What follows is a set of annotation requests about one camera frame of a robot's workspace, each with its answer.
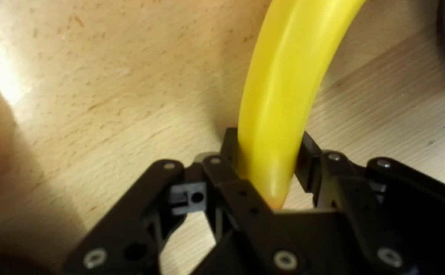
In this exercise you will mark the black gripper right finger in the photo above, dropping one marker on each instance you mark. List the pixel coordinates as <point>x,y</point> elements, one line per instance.
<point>410,204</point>

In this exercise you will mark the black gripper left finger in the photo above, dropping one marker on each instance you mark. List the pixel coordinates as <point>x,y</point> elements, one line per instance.
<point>131,219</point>

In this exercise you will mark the yellow toy banana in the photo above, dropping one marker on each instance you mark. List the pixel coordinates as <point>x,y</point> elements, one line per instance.
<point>283,102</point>

